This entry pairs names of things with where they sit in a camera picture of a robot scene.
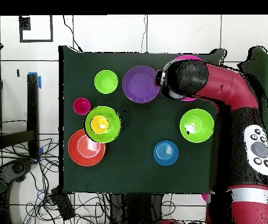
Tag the blue plastic bowl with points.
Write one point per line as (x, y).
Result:
(166, 159)

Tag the red plastic cup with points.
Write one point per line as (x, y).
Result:
(81, 106)

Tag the small green plastic bowl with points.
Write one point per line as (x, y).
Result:
(106, 81)

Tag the black power adapter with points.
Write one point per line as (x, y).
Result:
(63, 205)

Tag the large pink plastic bowl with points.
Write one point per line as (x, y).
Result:
(187, 57)

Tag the dark green tablecloth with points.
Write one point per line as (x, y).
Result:
(136, 168)

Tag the yellow plastic cup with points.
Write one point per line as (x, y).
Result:
(99, 124)

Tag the black chair base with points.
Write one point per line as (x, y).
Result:
(18, 168)

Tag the dark square frame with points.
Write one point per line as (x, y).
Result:
(51, 30)

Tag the orange-red plastic bowl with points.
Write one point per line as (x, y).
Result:
(86, 159)

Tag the pink bowl on floor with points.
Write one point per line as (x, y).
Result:
(204, 197)

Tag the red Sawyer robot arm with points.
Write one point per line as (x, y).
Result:
(231, 86)

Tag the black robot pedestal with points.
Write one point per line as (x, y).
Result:
(134, 210)

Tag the purple plastic bowl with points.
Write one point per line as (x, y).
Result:
(138, 84)

